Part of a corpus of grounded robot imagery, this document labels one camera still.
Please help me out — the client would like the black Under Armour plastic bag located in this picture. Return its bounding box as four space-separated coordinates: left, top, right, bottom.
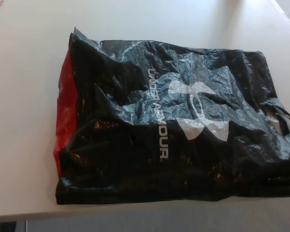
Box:
53 26 290 200

